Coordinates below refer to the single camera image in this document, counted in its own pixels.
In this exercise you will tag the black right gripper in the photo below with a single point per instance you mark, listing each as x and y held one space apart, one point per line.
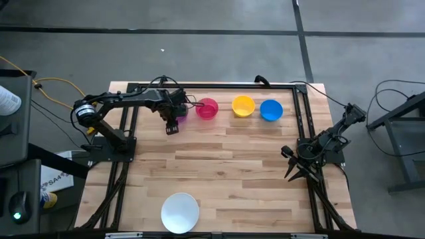
307 162

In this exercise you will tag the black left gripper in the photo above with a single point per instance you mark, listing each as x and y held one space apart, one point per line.
169 101

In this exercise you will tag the small purple plastic bowl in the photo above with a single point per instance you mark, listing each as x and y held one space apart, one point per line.
182 119

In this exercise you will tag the small pink plastic bowl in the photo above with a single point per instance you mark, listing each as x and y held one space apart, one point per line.
206 109

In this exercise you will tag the small blue plastic bowl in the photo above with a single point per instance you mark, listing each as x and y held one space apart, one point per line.
271 110

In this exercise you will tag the small yellow plastic bowl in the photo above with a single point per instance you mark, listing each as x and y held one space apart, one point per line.
243 106

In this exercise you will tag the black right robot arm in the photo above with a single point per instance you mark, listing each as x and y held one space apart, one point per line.
332 132

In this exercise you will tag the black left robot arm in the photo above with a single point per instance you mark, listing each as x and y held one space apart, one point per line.
133 98

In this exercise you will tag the large white bowl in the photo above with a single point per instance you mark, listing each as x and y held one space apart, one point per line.
180 213

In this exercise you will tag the black metal desk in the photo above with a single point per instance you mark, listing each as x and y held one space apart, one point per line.
395 114

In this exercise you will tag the black diagonal bar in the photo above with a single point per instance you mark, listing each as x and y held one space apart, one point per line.
56 161

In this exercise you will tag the grey equipment cart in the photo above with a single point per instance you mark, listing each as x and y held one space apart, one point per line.
16 132

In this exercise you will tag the white printed bottle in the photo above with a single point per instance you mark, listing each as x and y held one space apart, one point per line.
8 101

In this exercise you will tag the black computer mouse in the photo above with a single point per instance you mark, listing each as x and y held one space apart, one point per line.
20 204

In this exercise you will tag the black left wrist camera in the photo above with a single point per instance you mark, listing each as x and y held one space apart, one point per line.
172 128

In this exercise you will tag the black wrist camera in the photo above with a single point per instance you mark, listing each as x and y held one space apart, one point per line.
172 128
286 151

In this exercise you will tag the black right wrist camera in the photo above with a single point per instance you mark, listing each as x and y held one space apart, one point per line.
286 151

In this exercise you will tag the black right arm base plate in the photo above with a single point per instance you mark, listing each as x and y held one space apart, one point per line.
336 155

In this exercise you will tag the black aluminium table frame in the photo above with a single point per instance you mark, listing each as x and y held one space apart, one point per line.
216 86

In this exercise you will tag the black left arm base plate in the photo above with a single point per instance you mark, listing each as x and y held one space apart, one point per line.
129 154

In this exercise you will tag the silver metal bracket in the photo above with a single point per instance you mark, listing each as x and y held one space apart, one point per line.
123 236
308 236

